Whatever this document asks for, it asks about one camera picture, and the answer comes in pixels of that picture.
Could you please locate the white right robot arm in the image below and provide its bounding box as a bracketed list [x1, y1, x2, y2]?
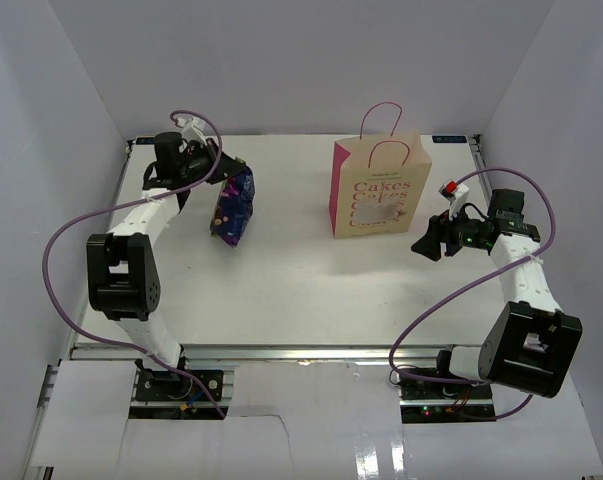
[411, 181, 582, 399]

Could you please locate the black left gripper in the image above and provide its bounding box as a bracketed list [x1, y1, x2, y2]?
[180, 138, 246, 185]

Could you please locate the blue label right corner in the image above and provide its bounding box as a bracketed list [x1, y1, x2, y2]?
[432, 135, 467, 144]

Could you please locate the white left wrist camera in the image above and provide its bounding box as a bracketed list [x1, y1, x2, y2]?
[175, 116, 205, 145]

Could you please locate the blue label left corner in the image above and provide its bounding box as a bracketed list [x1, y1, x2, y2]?
[134, 136, 155, 145]

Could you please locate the paper bag with pink handles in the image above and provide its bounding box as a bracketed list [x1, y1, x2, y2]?
[328, 129, 432, 239]

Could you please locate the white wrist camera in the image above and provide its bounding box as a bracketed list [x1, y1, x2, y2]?
[175, 116, 205, 145]
[439, 180, 470, 219]

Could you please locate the purple snack bag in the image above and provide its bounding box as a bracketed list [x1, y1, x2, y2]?
[210, 167, 255, 248]

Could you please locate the blue label corner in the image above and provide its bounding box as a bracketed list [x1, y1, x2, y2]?
[432, 135, 467, 144]
[134, 136, 155, 145]

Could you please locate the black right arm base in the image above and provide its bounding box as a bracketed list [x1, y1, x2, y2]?
[389, 370, 496, 425]

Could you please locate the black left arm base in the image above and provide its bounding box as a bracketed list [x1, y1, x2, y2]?
[133, 370, 224, 409]

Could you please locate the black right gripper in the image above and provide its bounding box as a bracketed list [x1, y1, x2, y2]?
[412, 201, 487, 262]

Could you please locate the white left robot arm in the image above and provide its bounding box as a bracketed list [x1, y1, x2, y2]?
[86, 132, 248, 399]

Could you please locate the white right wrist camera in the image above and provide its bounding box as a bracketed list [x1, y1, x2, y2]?
[439, 180, 470, 219]

